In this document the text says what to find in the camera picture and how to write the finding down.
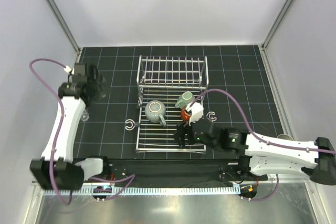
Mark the chrome wire dish rack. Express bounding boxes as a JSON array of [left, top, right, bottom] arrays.
[[125, 56, 209, 154]]

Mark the orange brown ceramic mug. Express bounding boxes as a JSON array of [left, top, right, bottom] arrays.
[[181, 108, 191, 122]]

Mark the perforated aluminium cable rail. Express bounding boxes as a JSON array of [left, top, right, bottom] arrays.
[[43, 185, 241, 196]]

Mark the black grid table mat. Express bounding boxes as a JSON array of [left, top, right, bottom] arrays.
[[73, 45, 283, 159]]

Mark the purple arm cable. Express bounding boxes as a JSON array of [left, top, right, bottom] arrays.
[[28, 58, 136, 206], [191, 89, 336, 154]]

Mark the mint green ceramic mug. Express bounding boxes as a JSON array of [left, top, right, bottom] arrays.
[[175, 91, 195, 109]]

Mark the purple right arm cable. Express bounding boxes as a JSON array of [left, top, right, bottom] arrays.
[[191, 89, 336, 154]]

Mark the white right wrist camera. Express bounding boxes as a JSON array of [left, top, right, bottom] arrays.
[[185, 102, 204, 125]]

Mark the clear glass mug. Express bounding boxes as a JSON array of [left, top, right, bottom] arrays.
[[145, 100, 166, 127]]

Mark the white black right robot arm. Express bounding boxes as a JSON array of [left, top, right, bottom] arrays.
[[174, 119, 335, 186]]

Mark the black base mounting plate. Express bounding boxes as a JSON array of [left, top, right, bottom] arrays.
[[95, 159, 258, 188]]

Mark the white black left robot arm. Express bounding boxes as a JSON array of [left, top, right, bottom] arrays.
[[29, 63, 111, 191]]

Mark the small clear shot glass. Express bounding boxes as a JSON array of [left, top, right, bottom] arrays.
[[80, 111, 90, 122]]

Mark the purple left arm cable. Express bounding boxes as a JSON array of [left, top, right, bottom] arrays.
[[28, 58, 136, 206]]

